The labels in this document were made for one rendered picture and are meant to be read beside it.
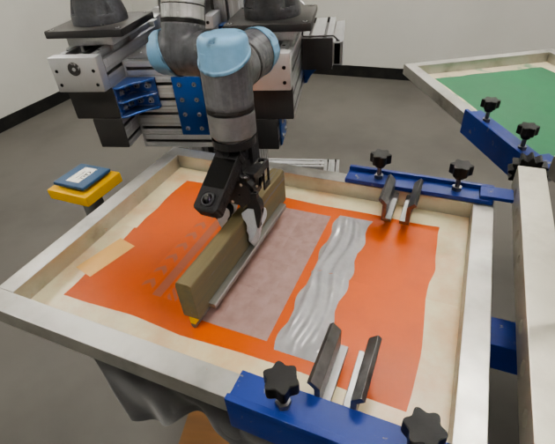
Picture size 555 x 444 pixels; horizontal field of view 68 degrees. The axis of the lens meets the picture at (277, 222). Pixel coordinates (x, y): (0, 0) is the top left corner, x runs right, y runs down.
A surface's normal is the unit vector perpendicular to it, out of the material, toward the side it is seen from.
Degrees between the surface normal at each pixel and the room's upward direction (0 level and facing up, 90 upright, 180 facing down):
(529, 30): 90
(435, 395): 0
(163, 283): 0
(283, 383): 0
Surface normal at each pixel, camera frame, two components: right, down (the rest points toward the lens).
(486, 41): -0.39, 0.58
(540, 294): -0.06, -0.79
